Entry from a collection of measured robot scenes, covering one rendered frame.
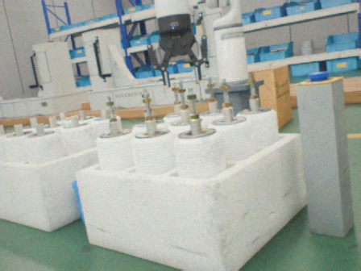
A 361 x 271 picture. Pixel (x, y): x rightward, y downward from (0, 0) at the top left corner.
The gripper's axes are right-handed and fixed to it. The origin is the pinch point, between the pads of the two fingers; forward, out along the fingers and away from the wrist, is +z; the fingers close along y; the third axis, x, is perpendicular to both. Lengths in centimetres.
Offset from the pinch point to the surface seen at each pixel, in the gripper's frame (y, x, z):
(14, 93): -396, 629, 13
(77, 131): -35.0, 19.1, 11.5
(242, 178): 10.6, -19.1, 18.8
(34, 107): -190, 296, 22
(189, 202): 0.7, -24.4, 20.3
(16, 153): -53, 15, 15
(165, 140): -3.8, -13.7, 10.9
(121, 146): -14.7, -8.1, 12.1
